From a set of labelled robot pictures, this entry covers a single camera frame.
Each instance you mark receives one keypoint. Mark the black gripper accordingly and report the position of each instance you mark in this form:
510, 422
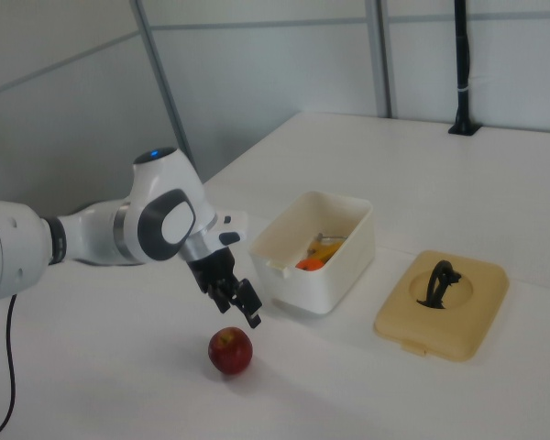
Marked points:
213, 268

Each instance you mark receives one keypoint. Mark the orange toy mandarin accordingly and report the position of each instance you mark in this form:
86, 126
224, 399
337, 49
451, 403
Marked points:
309, 265

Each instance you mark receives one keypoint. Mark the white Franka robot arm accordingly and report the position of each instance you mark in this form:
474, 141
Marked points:
9, 247

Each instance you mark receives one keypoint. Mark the white plastic container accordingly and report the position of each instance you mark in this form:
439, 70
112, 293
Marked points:
339, 275

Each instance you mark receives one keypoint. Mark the red toy apple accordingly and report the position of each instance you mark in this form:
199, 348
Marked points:
230, 353

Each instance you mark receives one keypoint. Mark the yellow toy tool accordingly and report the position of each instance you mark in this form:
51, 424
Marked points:
323, 249

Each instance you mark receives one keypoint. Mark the grey partition post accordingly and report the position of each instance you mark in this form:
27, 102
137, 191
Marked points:
379, 59
165, 87

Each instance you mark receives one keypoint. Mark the black camera stand pole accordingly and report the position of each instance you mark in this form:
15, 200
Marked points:
462, 69

